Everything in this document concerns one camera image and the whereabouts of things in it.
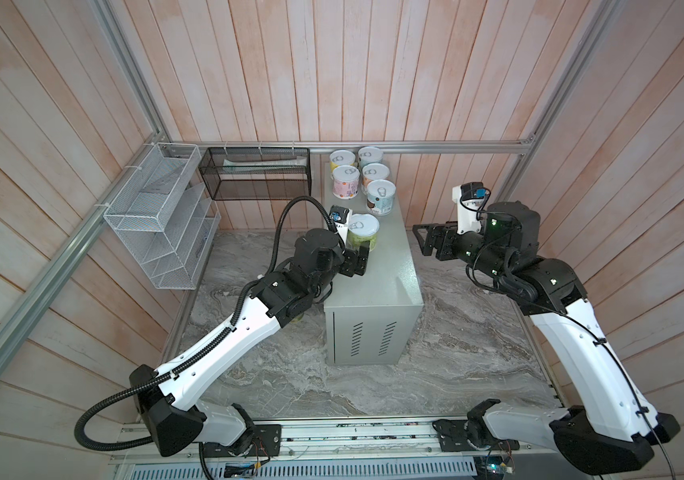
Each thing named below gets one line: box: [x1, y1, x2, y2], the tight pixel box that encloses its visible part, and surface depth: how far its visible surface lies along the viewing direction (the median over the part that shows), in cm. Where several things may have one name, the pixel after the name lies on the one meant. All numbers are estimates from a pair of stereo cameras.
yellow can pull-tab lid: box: [329, 150, 356, 172], surface depth 85 cm
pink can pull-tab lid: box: [332, 165, 361, 200], surface depth 81 cm
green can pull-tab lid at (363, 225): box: [348, 213, 380, 237], surface depth 67 cm
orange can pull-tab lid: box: [362, 162, 390, 192], surface depth 81 cm
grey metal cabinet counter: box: [323, 160, 424, 366], surface depth 70 cm
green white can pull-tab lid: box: [358, 146, 384, 165], surface depth 86 cm
